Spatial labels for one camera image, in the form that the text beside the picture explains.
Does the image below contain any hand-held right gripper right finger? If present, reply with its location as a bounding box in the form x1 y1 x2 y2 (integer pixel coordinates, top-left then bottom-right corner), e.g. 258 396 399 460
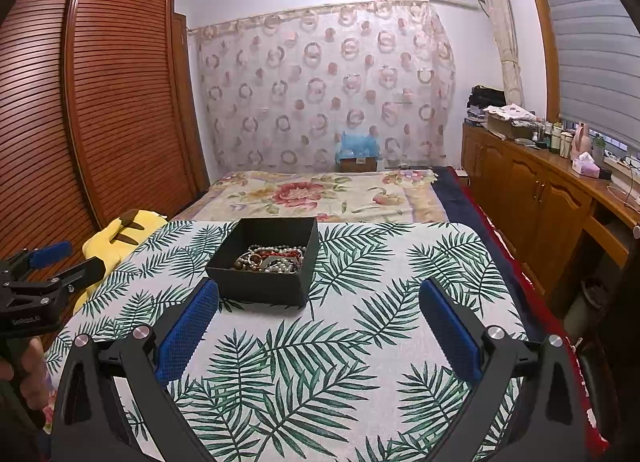
419 278 608 462

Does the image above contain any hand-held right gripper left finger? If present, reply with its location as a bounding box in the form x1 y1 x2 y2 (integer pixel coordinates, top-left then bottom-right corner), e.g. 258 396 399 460
51 278 221 462

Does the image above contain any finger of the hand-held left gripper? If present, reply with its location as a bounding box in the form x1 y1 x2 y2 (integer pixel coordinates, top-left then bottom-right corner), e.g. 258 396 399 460
0 241 73 284
7 258 107 294

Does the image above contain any black jewelry box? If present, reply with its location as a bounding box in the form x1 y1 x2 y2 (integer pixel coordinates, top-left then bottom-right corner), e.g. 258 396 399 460
205 217 321 308

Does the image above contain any white pearl necklace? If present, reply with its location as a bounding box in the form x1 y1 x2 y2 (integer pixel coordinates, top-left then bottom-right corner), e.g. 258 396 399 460
245 243 307 274

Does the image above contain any person's left hand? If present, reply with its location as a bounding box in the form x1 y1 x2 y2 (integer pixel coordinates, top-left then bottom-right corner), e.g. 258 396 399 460
0 334 51 425

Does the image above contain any yellow plush toy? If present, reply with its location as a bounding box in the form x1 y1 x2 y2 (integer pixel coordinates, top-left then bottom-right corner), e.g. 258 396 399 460
72 208 169 316

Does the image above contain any green leaf print cloth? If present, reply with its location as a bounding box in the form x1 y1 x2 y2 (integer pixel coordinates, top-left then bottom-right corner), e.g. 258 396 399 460
45 219 531 462

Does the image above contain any dark blue blanket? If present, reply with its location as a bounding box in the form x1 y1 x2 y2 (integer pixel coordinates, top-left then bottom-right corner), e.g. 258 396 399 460
432 166 546 343

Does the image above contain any wooden louvred wardrobe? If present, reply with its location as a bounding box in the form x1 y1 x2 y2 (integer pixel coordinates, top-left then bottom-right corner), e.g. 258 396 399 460
0 0 211 343

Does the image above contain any wooden cabinet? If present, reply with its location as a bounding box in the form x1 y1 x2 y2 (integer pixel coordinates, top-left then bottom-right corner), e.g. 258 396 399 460
460 122 640 293

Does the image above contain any floral blanket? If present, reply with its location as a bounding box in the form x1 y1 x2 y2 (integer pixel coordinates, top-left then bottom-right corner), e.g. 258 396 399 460
172 168 453 226

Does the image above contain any small cardboard box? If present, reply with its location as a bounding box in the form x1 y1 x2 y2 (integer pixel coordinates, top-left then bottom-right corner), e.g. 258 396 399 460
341 156 379 173

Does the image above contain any blue plastic bag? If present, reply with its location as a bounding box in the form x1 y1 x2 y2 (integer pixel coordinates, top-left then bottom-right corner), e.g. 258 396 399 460
334 126 381 161

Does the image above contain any open cardboard box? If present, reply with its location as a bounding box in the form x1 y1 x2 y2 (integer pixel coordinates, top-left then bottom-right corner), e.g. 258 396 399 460
486 104 540 141

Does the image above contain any pink tissue box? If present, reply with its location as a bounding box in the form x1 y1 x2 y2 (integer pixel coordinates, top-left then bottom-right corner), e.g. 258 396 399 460
572 152 601 179

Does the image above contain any row of cosmetic bottles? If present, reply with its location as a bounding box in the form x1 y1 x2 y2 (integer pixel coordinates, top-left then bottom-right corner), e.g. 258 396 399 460
532 119 574 159

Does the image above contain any pink vase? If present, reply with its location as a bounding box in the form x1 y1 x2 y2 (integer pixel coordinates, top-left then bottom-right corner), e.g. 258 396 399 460
572 122 592 158

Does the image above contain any stack of dark clothes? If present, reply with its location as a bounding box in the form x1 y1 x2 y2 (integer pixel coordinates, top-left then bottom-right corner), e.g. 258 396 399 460
465 85 507 129

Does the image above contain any circle print curtain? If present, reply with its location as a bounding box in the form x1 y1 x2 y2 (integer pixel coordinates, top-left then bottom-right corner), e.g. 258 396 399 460
192 0 457 174

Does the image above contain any beige side curtain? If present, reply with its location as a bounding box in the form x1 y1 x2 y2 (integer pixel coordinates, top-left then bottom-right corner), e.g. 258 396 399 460
470 0 526 108

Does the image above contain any grey window blind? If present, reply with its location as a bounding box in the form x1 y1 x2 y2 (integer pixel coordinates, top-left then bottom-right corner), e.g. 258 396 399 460
530 0 640 143

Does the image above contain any wooden window frame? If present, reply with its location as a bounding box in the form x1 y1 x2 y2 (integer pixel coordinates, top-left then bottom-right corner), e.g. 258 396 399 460
517 0 562 124

